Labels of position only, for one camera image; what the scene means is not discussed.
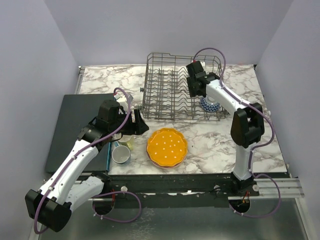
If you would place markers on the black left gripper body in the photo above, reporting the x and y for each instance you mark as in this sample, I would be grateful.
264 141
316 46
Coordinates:
115 125

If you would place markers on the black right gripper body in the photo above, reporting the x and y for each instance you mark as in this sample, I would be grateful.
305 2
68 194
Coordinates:
192 91

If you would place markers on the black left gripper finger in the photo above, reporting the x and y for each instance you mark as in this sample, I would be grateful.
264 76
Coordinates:
137 117
140 128

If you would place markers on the pale yellow mug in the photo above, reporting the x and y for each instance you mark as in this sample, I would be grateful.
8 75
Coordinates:
128 141

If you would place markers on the orange blue patterned bowl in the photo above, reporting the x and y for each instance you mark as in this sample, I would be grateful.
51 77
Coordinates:
208 106

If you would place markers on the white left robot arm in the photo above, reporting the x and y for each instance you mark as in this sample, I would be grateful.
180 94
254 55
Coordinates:
53 203

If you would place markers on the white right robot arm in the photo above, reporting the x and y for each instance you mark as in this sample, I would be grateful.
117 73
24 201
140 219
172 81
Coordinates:
247 125

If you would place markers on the blue mug white inside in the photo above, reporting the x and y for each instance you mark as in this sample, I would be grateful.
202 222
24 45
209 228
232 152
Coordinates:
121 154

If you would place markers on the orange polka dot plate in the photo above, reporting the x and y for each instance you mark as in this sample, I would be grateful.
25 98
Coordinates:
167 146

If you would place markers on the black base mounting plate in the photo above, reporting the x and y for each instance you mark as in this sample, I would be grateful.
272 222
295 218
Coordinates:
131 200

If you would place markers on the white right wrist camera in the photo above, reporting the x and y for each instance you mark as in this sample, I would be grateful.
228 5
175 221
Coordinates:
203 63

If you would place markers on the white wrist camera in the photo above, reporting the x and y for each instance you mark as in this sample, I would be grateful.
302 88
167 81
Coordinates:
203 63
122 100

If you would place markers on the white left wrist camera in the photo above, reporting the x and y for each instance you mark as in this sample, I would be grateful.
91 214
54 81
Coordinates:
122 100

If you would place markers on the dark network switch box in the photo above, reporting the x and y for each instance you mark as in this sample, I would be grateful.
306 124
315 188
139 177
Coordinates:
76 111

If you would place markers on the grey wire dish rack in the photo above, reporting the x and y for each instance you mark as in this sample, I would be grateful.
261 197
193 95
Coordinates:
166 94

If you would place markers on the aluminium rail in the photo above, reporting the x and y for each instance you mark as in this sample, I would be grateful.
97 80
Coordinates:
277 187

